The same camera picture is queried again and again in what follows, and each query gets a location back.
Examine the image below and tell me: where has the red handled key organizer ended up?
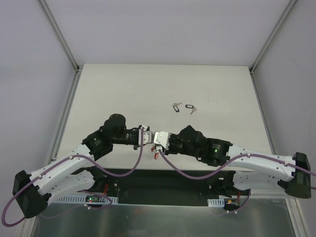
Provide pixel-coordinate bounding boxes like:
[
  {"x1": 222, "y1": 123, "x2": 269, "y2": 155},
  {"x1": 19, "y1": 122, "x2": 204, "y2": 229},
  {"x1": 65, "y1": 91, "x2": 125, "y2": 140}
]
[{"x1": 151, "y1": 144, "x2": 160, "y2": 160}]

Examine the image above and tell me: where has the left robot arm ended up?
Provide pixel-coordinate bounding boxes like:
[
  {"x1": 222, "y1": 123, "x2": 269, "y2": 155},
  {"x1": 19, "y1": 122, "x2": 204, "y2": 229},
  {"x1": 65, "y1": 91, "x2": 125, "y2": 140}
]
[{"x1": 12, "y1": 114, "x2": 154, "y2": 219}]

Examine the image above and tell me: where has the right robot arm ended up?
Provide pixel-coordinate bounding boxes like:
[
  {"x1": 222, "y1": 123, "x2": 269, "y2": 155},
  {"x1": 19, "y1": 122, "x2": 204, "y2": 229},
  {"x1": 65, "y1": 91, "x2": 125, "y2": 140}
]
[{"x1": 155, "y1": 125, "x2": 312, "y2": 198}]

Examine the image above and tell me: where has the black tag key middle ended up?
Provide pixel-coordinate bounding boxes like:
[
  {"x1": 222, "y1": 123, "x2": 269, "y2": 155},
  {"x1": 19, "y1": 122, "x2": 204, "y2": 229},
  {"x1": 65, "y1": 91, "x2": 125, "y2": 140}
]
[{"x1": 185, "y1": 104, "x2": 197, "y2": 115}]

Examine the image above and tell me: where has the black tag key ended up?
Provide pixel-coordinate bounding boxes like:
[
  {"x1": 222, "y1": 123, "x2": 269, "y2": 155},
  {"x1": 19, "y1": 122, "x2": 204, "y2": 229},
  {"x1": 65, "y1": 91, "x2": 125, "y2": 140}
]
[
  {"x1": 172, "y1": 102, "x2": 182, "y2": 113},
  {"x1": 185, "y1": 104, "x2": 197, "y2": 115}
]

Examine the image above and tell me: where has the black tag key far left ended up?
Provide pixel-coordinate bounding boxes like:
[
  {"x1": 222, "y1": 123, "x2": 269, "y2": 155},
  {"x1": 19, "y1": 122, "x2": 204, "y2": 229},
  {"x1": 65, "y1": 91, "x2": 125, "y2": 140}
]
[{"x1": 172, "y1": 102, "x2": 182, "y2": 113}]

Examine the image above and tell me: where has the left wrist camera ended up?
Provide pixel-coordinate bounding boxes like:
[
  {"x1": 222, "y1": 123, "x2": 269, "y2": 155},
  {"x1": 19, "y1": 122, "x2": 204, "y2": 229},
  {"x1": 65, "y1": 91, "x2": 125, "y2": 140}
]
[{"x1": 138, "y1": 130, "x2": 154, "y2": 145}]

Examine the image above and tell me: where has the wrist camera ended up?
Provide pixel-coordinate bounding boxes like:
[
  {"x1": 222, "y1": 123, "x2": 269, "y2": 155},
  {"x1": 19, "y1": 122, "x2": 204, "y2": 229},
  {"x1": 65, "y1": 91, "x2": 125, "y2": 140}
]
[
  {"x1": 138, "y1": 130, "x2": 154, "y2": 145},
  {"x1": 153, "y1": 131, "x2": 171, "y2": 150}
]

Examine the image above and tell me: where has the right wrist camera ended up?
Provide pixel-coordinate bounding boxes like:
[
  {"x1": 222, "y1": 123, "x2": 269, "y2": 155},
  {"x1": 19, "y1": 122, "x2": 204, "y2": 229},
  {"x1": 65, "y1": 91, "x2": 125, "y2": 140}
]
[{"x1": 153, "y1": 131, "x2": 171, "y2": 150}]

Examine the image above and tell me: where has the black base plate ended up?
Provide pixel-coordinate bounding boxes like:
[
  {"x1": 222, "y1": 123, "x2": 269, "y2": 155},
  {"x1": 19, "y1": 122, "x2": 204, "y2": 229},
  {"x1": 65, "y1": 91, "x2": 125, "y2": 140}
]
[{"x1": 85, "y1": 167, "x2": 251, "y2": 206}]

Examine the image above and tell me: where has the right white cable duct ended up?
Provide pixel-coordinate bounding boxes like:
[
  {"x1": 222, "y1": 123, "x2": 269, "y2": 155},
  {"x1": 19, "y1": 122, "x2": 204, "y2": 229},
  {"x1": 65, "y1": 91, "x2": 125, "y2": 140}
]
[{"x1": 207, "y1": 198, "x2": 225, "y2": 208}]

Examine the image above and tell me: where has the white cable duct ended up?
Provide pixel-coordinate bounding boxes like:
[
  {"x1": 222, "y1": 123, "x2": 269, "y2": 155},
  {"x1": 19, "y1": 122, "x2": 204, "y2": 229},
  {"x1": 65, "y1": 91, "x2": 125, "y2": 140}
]
[
  {"x1": 54, "y1": 194, "x2": 119, "y2": 205},
  {"x1": 207, "y1": 198, "x2": 225, "y2": 208}
]

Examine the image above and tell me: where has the left white cable duct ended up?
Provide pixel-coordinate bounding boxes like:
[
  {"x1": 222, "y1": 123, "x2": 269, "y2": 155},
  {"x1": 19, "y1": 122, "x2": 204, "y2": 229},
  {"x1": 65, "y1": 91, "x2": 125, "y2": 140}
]
[{"x1": 54, "y1": 194, "x2": 119, "y2": 205}]

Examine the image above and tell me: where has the left aluminium rail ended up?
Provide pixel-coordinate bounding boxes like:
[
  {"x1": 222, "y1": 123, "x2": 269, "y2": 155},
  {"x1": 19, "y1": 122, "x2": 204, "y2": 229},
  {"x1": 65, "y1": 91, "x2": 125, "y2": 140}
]
[{"x1": 16, "y1": 65, "x2": 83, "y2": 237}]

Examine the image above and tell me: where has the aluminium rail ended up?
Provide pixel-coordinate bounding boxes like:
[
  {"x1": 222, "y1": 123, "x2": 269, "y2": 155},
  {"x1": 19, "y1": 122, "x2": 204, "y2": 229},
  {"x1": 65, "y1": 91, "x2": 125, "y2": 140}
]
[
  {"x1": 16, "y1": 65, "x2": 83, "y2": 237},
  {"x1": 249, "y1": 70, "x2": 312, "y2": 237}
]

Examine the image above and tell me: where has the right aluminium rail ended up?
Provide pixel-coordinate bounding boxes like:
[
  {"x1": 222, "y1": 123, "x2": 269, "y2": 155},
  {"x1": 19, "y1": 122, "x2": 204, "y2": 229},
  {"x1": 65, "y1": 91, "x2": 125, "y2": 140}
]
[{"x1": 249, "y1": 70, "x2": 312, "y2": 237}]

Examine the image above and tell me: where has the left aluminium frame post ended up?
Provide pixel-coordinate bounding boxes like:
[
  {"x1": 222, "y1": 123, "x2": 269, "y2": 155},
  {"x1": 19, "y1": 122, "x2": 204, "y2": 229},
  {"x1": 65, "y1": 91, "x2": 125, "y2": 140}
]
[{"x1": 37, "y1": 0, "x2": 81, "y2": 73}]

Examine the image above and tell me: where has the aluminium frame post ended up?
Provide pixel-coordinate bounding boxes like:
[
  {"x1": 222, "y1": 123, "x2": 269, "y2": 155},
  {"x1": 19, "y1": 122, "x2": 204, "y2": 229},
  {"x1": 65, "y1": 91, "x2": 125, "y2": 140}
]
[
  {"x1": 37, "y1": 0, "x2": 81, "y2": 73},
  {"x1": 249, "y1": 0, "x2": 299, "y2": 75}
]

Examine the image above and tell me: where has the right aluminium frame post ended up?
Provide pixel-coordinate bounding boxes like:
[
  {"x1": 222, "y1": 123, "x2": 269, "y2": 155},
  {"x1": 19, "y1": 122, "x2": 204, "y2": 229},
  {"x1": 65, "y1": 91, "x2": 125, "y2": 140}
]
[{"x1": 249, "y1": 0, "x2": 299, "y2": 75}]

